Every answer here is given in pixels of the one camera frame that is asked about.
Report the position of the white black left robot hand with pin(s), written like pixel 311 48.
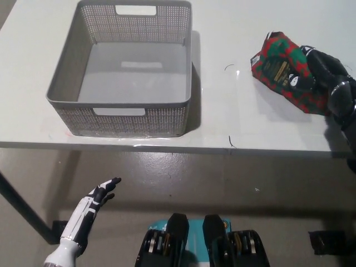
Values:
pixel 87 207

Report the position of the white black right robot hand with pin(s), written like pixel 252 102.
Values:
pixel 338 91

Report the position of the red green coffee bean bag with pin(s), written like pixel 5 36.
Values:
pixel 278 69

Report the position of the black teal robot body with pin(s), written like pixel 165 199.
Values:
pixel 178 244

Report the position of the grey perforated plastic basket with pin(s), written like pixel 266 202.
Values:
pixel 130 66

